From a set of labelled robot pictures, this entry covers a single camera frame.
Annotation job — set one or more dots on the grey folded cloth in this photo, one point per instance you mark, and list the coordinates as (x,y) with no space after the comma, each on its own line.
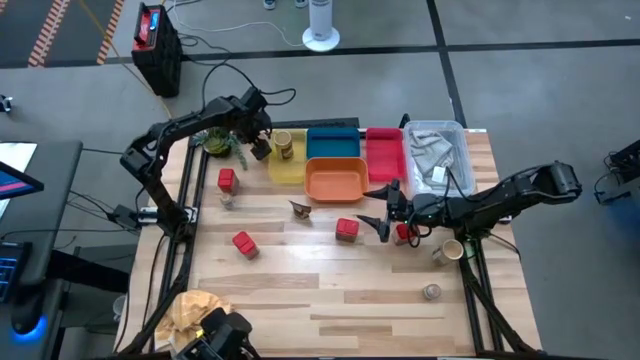
(430,150)

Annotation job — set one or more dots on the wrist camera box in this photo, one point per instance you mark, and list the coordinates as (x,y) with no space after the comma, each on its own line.
(395,192)
(254,100)

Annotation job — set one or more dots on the yellow checked cloth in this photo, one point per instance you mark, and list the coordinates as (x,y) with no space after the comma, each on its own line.
(192,312)

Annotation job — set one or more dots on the brown spice packet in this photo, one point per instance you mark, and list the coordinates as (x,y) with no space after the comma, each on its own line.
(301,210)

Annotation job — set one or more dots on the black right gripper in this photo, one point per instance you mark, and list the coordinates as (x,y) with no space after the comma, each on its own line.
(422,212)

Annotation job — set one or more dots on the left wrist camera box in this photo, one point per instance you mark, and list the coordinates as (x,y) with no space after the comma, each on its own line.
(254,100)

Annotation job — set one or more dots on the small grey floor object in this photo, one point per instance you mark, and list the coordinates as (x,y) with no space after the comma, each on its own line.
(5,104)

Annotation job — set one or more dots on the clear plastic storage bin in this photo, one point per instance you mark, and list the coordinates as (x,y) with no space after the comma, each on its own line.
(466,165)

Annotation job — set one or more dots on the computer monitor on desk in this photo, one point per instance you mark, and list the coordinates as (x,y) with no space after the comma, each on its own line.
(17,182)

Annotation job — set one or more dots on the red block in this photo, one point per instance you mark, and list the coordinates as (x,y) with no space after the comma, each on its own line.
(245,244)

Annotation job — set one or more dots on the black table rail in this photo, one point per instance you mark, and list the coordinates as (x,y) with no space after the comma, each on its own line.
(320,123)

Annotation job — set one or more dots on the bamboo lid spice jar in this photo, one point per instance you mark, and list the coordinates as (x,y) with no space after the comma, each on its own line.
(448,251)
(283,144)

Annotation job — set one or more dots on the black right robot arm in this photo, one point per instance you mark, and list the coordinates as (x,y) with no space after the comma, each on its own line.
(525,192)

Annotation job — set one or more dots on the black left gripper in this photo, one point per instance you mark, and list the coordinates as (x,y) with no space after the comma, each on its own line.
(255,127)

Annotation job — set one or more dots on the blue plastic tray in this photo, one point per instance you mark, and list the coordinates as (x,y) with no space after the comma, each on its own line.
(332,145)

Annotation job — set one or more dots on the clear plastic cup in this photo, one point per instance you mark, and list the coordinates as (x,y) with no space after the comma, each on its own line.
(120,306)

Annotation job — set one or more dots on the white cloth tag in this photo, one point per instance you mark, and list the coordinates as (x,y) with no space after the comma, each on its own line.
(439,174)

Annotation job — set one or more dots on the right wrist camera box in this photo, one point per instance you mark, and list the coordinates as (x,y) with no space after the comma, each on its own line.
(395,192)

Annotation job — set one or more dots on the black device with light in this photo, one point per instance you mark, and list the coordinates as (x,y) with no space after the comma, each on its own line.
(27,322)

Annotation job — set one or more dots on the white paper sheet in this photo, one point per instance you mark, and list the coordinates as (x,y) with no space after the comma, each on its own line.
(17,152)

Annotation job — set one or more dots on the white tower fan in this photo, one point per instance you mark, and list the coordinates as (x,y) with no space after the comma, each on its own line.
(320,25)

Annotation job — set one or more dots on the black power adapter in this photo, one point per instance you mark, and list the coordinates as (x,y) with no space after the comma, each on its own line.
(125,216)

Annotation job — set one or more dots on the black keyboard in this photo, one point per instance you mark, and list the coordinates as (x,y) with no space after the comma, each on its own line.
(10,270)

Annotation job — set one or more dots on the small potted green plant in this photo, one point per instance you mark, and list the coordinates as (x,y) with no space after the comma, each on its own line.
(217,142)

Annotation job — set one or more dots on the black device with yellow mark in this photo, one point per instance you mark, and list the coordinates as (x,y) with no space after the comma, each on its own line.
(225,332)

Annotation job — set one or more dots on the orange plastic tray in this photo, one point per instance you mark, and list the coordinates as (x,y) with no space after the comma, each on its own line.
(335,182)

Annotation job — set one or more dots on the black side desk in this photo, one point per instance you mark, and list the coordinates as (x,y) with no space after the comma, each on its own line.
(45,210)

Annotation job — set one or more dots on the red lid spice tin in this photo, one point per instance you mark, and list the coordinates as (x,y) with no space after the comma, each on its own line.
(347,230)
(401,234)
(227,180)

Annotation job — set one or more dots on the person's shoe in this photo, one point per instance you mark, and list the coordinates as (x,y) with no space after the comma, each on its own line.
(301,3)
(270,4)

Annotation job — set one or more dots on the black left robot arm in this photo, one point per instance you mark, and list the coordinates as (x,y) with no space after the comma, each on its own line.
(165,130)

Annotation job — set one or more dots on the black clamp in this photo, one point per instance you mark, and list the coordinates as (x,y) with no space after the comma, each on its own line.
(405,121)

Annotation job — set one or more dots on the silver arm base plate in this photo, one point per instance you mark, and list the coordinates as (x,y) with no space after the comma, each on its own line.
(150,215)

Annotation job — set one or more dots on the red plastic tray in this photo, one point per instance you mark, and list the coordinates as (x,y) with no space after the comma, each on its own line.
(385,155)

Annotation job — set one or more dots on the black and red toolbox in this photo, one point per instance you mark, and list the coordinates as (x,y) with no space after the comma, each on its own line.
(157,55)

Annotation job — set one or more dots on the yellow plastic tray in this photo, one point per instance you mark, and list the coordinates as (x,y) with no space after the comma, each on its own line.
(287,171)

